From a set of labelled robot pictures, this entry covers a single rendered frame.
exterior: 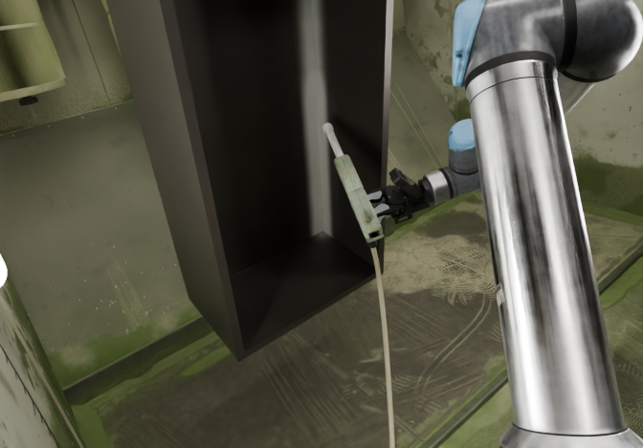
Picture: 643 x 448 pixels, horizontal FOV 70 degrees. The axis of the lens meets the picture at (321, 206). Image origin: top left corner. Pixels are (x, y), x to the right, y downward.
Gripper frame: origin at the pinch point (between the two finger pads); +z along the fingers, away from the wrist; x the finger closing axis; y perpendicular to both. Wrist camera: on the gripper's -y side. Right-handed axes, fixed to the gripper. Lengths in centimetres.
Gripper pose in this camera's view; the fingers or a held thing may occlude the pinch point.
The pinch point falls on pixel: (358, 210)
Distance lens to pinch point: 127.0
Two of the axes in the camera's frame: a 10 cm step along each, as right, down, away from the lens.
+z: -9.4, 3.4, -0.1
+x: -2.6, -6.9, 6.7
